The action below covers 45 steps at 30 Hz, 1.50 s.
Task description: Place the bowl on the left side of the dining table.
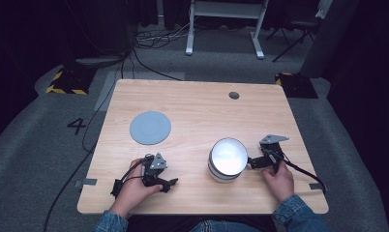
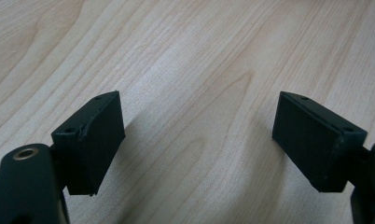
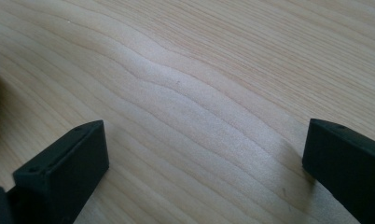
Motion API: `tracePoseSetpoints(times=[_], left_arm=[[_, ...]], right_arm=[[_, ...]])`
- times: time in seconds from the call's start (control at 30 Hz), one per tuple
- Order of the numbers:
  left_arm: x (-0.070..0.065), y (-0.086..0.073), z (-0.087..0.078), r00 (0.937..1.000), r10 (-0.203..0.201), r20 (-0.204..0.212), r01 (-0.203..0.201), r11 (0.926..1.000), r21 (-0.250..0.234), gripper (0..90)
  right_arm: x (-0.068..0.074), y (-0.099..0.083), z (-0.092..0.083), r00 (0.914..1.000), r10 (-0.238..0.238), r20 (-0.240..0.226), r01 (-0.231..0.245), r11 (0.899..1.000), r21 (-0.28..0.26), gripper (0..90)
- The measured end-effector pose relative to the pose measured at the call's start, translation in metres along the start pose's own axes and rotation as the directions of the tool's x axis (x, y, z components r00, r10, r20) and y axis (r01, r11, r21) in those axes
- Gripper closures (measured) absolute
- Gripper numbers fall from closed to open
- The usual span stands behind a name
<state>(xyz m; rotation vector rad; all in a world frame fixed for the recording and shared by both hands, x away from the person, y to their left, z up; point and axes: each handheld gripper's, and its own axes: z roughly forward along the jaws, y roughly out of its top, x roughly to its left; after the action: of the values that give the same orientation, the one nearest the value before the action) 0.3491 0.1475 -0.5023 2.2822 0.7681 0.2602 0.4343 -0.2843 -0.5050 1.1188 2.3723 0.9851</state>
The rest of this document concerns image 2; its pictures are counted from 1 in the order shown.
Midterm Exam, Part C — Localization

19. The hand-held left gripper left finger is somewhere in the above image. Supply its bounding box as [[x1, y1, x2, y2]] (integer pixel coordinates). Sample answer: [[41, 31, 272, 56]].
[[50, 90, 126, 197]]

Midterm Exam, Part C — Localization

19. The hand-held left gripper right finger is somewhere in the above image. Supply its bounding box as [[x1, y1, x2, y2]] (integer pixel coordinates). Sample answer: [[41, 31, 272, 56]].
[[271, 91, 368, 193]]

